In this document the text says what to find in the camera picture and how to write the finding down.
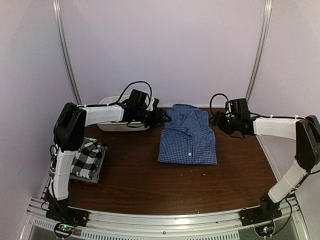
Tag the left aluminium frame post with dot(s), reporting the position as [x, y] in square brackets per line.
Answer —
[64, 51]

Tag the right aluminium frame post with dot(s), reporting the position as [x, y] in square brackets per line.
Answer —
[263, 36]

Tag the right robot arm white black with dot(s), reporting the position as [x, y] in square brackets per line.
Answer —
[303, 131]

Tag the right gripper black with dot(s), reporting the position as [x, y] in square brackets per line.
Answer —
[218, 117]

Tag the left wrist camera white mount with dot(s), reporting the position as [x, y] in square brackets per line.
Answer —
[151, 103]

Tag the blue checked long sleeve shirt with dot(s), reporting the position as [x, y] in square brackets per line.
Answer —
[188, 138]

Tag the aluminium frame post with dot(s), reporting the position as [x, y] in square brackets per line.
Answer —
[64, 51]
[263, 36]

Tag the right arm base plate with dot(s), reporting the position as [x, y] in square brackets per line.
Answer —
[253, 216]

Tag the white plastic tub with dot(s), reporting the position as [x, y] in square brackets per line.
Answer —
[118, 126]

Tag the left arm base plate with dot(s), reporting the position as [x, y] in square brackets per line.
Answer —
[73, 217]

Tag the black white plaid folded shirt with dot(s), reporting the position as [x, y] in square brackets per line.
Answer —
[90, 144]

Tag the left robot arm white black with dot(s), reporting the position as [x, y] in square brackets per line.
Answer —
[68, 136]

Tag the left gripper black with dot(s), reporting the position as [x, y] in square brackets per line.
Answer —
[158, 119]

